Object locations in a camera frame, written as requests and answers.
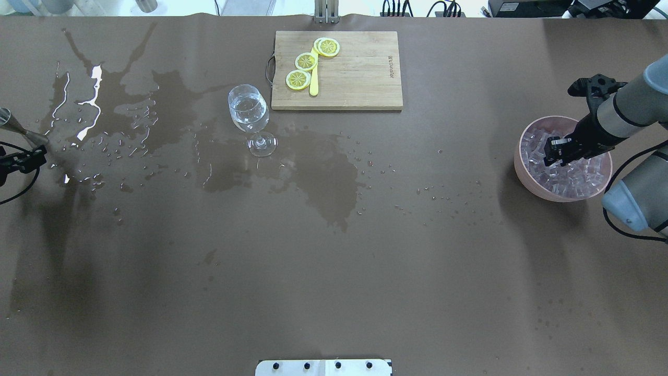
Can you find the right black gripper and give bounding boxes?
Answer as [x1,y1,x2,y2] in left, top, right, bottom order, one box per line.
[543,116,601,167]

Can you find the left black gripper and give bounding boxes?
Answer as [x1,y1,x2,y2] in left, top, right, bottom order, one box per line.
[1,147,47,175]

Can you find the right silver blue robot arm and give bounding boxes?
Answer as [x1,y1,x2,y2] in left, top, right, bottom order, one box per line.
[544,56,667,242]

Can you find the pink bowl of ice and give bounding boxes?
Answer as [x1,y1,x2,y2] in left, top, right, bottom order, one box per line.
[514,115,613,202]

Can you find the clear wine glass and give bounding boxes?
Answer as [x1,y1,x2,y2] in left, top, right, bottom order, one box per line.
[228,84,278,157]

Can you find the bamboo cutting board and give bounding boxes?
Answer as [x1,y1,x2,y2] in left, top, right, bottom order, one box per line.
[270,31,404,110]

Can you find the lemon slice far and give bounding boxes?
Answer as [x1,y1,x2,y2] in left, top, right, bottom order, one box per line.
[314,37,341,57]

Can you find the lemon slice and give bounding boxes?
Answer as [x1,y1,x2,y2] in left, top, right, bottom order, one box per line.
[294,52,319,72]
[285,69,311,91]
[314,37,341,57]

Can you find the yellow plastic stick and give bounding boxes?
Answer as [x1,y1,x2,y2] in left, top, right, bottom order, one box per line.
[308,38,322,97]

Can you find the lemon slice middle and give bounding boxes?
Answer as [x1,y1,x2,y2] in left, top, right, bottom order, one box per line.
[294,52,319,72]

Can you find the lemon slice near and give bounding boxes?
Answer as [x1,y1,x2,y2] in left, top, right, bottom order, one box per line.
[285,69,311,91]

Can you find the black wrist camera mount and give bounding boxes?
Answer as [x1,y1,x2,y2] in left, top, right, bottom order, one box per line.
[567,74,628,115]

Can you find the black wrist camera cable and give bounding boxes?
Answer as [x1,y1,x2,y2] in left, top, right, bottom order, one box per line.
[603,141,668,243]

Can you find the aluminium frame post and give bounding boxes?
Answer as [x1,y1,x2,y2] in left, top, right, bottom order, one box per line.
[313,0,340,24]

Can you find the white camera mast base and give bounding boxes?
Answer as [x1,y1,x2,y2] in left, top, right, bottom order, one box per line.
[255,359,393,375]

